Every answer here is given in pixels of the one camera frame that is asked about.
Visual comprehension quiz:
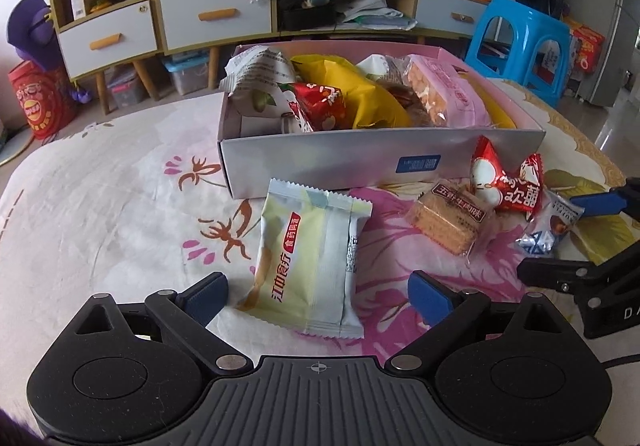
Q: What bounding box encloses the yellow snack packet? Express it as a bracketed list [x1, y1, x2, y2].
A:
[462, 71, 518, 129]
[291, 54, 413, 129]

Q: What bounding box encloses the pink cardboard box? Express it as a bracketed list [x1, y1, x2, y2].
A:
[217, 40, 546, 201]

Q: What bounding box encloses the red cylindrical gift box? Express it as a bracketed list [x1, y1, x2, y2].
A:
[7, 61, 77, 142]

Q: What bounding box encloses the blue silver snack packet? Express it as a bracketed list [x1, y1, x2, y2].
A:
[516, 191, 585, 258]

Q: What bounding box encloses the tall wooden shelf cabinet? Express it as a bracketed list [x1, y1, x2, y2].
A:
[42, 0, 162, 116]

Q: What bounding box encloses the blue lidded storage box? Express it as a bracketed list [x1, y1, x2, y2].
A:
[162, 52, 211, 96]

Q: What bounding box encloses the pile of folded cloths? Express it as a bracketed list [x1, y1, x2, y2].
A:
[340, 0, 418, 32]

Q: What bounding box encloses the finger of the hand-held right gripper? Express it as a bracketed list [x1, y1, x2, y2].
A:
[517, 258, 611, 294]
[570, 177, 640, 219]

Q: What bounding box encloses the white green snack packet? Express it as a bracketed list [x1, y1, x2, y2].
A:
[219, 45, 301, 119]

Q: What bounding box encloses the black bag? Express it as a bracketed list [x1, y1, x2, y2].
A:
[276, 0, 342, 32]

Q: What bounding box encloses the red white candy packet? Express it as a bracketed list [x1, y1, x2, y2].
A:
[470, 136, 503, 212]
[287, 82, 348, 133]
[495, 153, 546, 222]

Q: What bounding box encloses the round white floor plate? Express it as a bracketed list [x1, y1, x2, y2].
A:
[0, 126, 37, 168]

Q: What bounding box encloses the black cable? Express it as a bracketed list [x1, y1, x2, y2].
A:
[600, 355, 640, 371]

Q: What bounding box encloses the purple plush toy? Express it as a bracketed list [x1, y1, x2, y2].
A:
[6, 0, 93, 102]

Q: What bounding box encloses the clear brown snack packet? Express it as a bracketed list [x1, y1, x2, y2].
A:
[375, 53, 426, 127]

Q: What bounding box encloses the blue plastic stool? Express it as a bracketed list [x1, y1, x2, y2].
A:
[465, 0, 573, 109]

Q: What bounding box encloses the pink biscuit packet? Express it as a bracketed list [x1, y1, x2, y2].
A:
[402, 53, 493, 128]

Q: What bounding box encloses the clear plastic storage box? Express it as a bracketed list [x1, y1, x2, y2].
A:
[106, 68, 146, 109]

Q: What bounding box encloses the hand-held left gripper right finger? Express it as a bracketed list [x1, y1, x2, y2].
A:
[385, 271, 566, 374]

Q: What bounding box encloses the clear biscuit packet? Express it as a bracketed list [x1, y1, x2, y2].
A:
[405, 181, 488, 257]

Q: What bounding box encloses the pale green snack packet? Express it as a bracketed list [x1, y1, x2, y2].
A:
[236, 177, 373, 339]

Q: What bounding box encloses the red snack carton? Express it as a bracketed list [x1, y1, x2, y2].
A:
[569, 18, 607, 75]

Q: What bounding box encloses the low wooden drawer cabinet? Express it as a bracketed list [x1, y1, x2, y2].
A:
[152, 0, 483, 92]

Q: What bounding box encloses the silver refrigerator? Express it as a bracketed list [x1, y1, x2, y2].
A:
[590, 0, 640, 107]

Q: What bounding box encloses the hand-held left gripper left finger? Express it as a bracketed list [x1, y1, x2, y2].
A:
[70, 271, 253, 377]

